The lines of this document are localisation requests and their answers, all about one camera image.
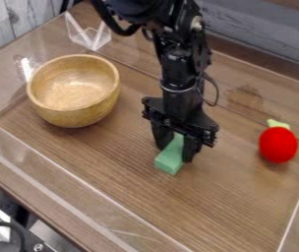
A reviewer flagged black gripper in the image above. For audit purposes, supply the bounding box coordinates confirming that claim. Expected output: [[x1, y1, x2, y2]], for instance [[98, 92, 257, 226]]
[[141, 82, 219, 162]]

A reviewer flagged green rectangular block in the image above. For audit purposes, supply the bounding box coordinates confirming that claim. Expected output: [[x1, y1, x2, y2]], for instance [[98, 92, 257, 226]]
[[154, 134, 184, 175]]

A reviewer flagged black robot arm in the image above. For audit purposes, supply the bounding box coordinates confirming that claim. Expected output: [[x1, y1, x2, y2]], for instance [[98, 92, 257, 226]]
[[89, 0, 219, 162]]

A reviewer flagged wooden bowl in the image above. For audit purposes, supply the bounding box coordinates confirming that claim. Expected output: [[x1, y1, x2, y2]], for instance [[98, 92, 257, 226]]
[[26, 54, 120, 128]]

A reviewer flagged red plush strawberry toy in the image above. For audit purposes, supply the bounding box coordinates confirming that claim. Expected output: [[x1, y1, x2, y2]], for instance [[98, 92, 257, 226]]
[[259, 119, 298, 163]]

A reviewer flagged black metal equipment base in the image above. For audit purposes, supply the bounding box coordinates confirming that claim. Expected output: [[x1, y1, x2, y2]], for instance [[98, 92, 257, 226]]
[[0, 221, 68, 252]]

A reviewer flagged clear acrylic tray wall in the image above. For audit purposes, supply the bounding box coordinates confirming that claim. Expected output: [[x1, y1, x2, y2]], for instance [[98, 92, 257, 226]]
[[0, 127, 191, 252]]

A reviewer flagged clear acrylic corner bracket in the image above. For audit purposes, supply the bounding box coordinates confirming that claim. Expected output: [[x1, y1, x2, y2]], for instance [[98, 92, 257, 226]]
[[64, 12, 112, 51]]

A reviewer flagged black cable loop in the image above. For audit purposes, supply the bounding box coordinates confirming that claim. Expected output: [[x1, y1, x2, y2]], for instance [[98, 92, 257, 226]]
[[0, 220, 27, 252]]

